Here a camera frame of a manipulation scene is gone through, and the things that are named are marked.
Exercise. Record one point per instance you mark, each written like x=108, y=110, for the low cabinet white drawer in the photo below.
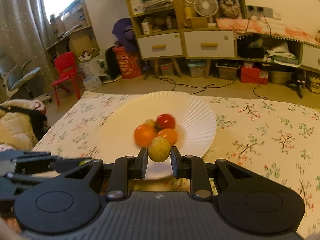
x=209, y=44

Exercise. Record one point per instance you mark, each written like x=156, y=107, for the green tomato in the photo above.
x=84, y=161

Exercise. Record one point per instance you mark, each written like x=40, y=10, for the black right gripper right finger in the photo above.
x=197, y=172

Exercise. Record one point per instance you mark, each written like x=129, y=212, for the small brown fruit on plate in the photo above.
x=150, y=122

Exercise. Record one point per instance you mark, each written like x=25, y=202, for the white ribbed plate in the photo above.
x=195, y=125

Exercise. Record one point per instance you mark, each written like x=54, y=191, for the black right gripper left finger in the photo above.
x=124, y=169

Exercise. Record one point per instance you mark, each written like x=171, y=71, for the brown longan fruit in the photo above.
x=159, y=149

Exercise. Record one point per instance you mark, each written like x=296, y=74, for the orange printed bucket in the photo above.
x=129, y=63

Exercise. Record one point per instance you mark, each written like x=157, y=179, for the wooden bookshelf by window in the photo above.
x=73, y=32

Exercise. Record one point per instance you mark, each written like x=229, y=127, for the floral tablecloth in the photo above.
x=268, y=185

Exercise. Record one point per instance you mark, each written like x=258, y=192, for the grey office chair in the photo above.
x=12, y=75

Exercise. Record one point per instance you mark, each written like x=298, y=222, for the red plastic chair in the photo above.
x=66, y=67

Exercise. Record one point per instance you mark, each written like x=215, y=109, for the orange fruit on plate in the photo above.
x=170, y=134

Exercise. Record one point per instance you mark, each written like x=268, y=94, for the red storage box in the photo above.
x=253, y=75

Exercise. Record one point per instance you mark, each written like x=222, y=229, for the purple plush toy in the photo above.
x=123, y=31

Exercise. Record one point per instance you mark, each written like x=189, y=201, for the white desk fan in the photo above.
x=208, y=9

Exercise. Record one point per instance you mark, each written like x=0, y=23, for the white padded jacket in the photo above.
x=23, y=124

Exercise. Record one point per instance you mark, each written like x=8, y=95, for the pink cloth on sideboard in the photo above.
x=268, y=27

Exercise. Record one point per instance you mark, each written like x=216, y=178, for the wooden shelf cabinet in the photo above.
x=157, y=25

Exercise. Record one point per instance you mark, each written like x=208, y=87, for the orange tangerine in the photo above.
x=143, y=135

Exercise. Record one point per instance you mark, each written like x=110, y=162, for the large red tomato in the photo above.
x=166, y=121

